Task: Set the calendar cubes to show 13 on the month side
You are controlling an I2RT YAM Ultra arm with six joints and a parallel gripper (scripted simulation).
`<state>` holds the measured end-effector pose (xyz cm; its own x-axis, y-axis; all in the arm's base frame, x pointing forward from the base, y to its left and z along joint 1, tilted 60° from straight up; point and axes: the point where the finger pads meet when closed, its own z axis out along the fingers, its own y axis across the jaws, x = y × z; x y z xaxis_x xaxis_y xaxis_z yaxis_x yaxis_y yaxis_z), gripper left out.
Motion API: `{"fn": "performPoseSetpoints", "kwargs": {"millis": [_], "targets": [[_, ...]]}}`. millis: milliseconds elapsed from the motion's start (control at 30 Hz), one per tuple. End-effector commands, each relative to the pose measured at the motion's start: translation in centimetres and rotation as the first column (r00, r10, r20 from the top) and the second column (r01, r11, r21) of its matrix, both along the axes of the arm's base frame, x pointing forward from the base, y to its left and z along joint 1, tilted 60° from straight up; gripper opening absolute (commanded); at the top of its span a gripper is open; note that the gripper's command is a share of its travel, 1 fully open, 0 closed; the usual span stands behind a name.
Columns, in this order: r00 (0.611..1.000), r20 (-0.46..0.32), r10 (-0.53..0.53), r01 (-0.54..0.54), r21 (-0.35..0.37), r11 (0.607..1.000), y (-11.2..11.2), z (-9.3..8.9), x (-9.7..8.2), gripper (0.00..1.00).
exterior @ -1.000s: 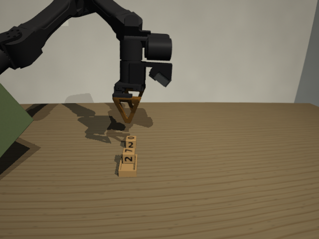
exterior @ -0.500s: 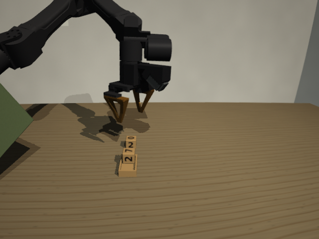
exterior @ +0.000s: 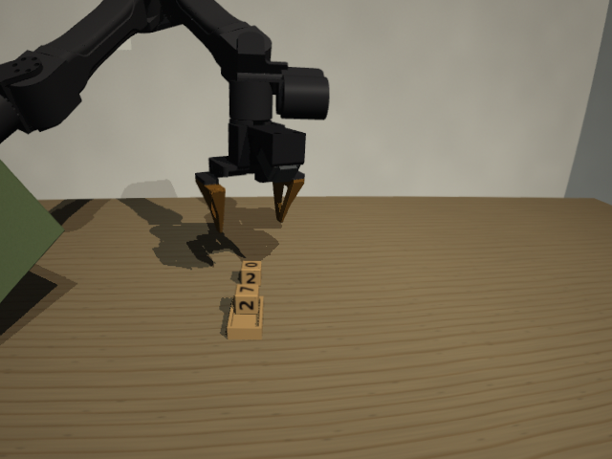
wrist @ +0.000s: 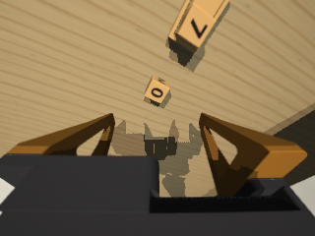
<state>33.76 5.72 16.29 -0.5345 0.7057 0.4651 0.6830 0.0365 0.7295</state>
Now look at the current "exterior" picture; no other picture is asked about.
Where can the tan number cube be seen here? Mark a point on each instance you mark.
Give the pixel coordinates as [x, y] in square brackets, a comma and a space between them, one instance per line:
[246, 299]
[251, 272]

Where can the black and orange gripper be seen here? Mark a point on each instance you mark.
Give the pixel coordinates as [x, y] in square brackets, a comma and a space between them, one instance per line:
[209, 180]

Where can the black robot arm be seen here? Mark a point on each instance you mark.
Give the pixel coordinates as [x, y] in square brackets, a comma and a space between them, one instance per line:
[35, 95]

